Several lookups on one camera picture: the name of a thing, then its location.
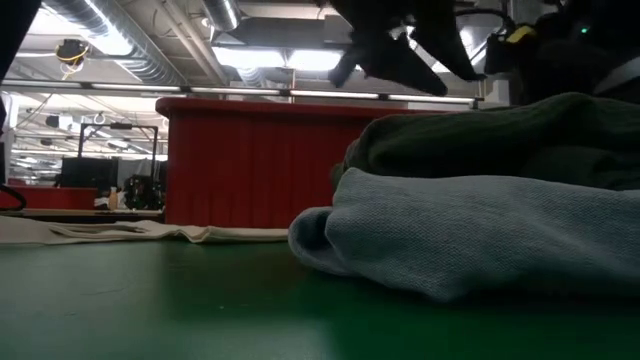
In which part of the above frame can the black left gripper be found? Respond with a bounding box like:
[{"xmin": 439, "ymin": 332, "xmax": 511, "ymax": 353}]
[{"xmin": 327, "ymin": 0, "xmax": 487, "ymax": 98}]

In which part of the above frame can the dark green garment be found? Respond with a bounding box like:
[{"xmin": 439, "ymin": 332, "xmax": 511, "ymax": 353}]
[{"xmin": 332, "ymin": 92, "xmax": 640, "ymax": 192}]

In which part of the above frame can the light blue garment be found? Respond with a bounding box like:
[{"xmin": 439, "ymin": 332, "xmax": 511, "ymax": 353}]
[{"xmin": 288, "ymin": 167, "xmax": 640, "ymax": 304}]

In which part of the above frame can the red plastic laundry basket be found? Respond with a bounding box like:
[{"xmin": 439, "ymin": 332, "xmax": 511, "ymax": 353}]
[{"xmin": 154, "ymin": 97, "xmax": 431, "ymax": 229}]

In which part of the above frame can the ceiling light panel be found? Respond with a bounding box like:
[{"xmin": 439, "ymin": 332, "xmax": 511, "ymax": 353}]
[{"xmin": 212, "ymin": 45, "xmax": 346, "ymax": 72}]

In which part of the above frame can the white tote bag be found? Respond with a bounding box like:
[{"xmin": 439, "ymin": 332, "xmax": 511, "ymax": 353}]
[{"xmin": 0, "ymin": 214, "xmax": 290, "ymax": 246}]

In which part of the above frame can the red bin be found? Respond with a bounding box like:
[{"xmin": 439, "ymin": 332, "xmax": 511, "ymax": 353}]
[{"xmin": 0, "ymin": 185, "xmax": 99, "ymax": 211}]

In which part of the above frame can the grey rectangular ceiling duct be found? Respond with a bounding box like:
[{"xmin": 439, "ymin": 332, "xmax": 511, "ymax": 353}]
[{"xmin": 214, "ymin": 14, "xmax": 359, "ymax": 52}]

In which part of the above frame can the silver ventilation duct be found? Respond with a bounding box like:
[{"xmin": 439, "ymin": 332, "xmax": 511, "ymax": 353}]
[
  {"xmin": 42, "ymin": 0, "xmax": 189, "ymax": 87},
  {"xmin": 202, "ymin": 0, "xmax": 242, "ymax": 33}
]

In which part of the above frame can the long ceiling light rail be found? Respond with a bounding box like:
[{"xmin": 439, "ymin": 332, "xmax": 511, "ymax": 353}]
[{"xmin": 2, "ymin": 79, "xmax": 481, "ymax": 106}]

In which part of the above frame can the hanging cable reel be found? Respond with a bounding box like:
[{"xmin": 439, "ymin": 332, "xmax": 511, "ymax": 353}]
[{"xmin": 54, "ymin": 38, "xmax": 92, "ymax": 81}]

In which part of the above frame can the black equipment frame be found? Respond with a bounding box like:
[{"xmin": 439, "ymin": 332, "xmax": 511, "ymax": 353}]
[{"xmin": 59, "ymin": 122, "xmax": 166, "ymax": 211}]

